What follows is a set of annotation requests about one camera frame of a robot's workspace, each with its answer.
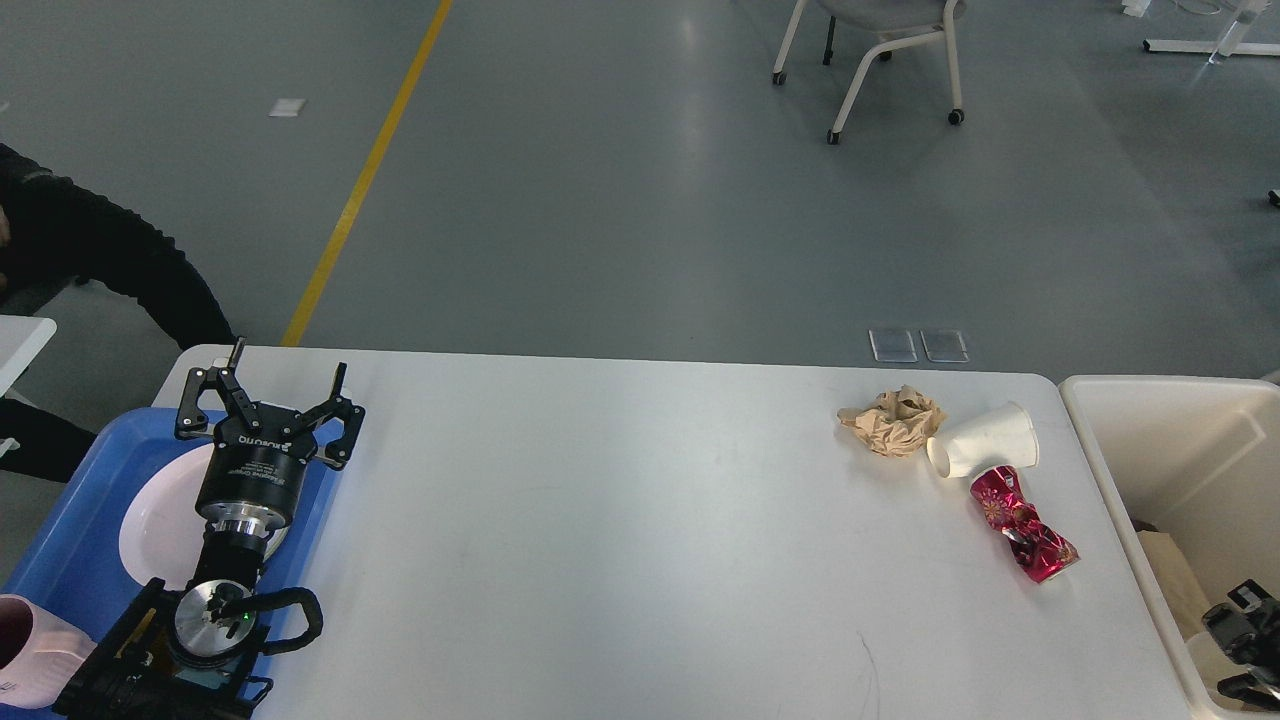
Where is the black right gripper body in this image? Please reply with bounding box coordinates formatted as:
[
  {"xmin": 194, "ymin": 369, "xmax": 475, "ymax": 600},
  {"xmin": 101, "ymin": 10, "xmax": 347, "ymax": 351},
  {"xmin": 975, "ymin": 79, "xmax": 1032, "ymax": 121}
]
[{"xmin": 1245, "ymin": 600, "xmax": 1279, "ymax": 691}]

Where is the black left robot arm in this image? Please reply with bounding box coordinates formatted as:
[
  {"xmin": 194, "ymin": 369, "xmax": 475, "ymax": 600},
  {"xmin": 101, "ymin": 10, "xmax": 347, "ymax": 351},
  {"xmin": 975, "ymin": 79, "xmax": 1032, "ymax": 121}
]
[{"xmin": 52, "ymin": 340, "xmax": 366, "ymax": 719}]

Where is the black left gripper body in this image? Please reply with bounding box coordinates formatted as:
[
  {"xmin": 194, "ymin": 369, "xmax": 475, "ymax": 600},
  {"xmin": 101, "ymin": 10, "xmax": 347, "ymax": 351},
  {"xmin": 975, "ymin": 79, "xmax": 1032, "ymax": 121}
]
[{"xmin": 195, "ymin": 418, "xmax": 317, "ymax": 536}]

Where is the metal floor plate right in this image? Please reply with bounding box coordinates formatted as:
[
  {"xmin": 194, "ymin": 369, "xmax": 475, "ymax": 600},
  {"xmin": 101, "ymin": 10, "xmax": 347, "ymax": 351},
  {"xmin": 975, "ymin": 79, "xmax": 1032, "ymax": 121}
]
[{"xmin": 920, "ymin": 329, "xmax": 970, "ymax": 363}]

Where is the white paper cup lying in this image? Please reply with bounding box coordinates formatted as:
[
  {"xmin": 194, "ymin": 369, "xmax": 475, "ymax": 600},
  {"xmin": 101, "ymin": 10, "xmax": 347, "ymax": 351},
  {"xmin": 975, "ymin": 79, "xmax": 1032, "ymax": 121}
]
[{"xmin": 925, "ymin": 402, "xmax": 1041, "ymax": 478}]

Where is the beige plastic bin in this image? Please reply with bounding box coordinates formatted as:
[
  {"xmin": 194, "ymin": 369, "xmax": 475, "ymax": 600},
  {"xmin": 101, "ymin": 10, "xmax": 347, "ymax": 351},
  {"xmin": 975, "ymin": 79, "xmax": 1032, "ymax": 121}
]
[{"xmin": 1060, "ymin": 375, "xmax": 1279, "ymax": 719}]

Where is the white side table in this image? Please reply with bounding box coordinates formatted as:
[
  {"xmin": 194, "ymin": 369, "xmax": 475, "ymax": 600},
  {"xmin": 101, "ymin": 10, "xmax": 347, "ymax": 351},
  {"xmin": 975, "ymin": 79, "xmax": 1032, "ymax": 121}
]
[{"xmin": 0, "ymin": 314, "xmax": 58, "ymax": 395}]

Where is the crushed red can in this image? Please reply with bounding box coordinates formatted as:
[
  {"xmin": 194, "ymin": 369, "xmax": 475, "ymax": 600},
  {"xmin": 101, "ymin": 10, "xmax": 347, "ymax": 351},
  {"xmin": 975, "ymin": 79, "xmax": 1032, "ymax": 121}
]
[{"xmin": 970, "ymin": 465, "xmax": 1080, "ymax": 583}]

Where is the pink mug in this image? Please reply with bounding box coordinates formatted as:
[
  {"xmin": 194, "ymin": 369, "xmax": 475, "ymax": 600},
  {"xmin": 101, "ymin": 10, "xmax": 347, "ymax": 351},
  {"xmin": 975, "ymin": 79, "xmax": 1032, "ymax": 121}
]
[{"xmin": 1, "ymin": 594, "xmax": 97, "ymax": 708}]

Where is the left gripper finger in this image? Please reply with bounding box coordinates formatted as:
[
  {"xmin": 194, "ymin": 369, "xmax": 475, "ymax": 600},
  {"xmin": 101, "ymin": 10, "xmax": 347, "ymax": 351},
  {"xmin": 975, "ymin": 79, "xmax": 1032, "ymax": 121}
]
[
  {"xmin": 175, "ymin": 338, "xmax": 262, "ymax": 446},
  {"xmin": 291, "ymin": 363, "xmax": 367, "ymax": 471}
]

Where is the white paper cup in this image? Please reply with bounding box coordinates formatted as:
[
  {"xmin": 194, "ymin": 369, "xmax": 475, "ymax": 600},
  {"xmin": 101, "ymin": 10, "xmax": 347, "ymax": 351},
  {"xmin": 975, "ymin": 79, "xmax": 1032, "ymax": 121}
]
[
  {"xmin": 1187, "ymin": 632, "xmax": 1247, "ymax": 711},
  {"xmin": 925, "ymin": 402, "xmax": 1041, "ymax": 478}
]

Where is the brown paper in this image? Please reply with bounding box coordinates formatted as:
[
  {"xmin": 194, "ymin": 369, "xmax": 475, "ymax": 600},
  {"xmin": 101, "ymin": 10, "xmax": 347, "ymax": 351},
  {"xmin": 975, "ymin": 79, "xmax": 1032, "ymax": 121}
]
[{"xmin": 837, "ymin": 386, "xmax": 948, "ymax": 457}]

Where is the seated person in black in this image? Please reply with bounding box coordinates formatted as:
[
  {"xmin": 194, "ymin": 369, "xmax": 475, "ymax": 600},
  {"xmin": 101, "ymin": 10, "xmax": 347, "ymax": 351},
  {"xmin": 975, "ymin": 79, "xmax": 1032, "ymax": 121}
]
[{"xmin": 0, "ymin": 145, "xmax": 236, "ymax": 486}]

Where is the white floor stand base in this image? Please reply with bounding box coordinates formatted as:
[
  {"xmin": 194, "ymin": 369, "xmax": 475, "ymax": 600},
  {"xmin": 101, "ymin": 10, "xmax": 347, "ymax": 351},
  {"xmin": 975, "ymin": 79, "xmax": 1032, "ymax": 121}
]
[{"xmin": 1115, "ymin": 1, "xmax": 1279, "ymax": 65}]

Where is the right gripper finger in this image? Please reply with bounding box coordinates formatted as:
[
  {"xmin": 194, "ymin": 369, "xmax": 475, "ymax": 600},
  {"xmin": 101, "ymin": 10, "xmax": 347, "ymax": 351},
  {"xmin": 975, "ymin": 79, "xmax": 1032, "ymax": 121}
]
[
  {"xmin": 1216, "ymin": 673, "xmax": 1279, "ymax": 706},
  {"xmin": 1202, "ymin": 580, "xmax": 1275, "ymax": 661}
]

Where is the metal floor plate left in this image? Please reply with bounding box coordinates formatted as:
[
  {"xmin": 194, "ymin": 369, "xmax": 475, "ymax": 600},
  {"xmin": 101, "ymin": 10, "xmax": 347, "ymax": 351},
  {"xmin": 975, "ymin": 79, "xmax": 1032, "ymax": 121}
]
[{"xmin": 868, "ymin": 328, "xmax": 919, "ymax": 364}]

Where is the metal floor plate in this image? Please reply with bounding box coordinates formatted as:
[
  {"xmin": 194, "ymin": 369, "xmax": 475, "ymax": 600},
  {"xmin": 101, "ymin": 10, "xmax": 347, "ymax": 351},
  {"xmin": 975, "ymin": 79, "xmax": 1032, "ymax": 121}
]
[
  {"xmin": 868, "ymin": 328, "xmax": 919, "ymax": 364},
  {"xmin": 920, "ymin": 329, "xmax": 970, "ymax": 363}
]

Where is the white rolling chair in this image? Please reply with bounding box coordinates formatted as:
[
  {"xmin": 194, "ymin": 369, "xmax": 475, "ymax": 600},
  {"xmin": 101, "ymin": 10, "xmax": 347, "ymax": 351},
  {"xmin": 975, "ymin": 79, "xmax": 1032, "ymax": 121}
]
[{"xmin": 817, "ymin": 1, "xmax": 968, "ymax": 145}]

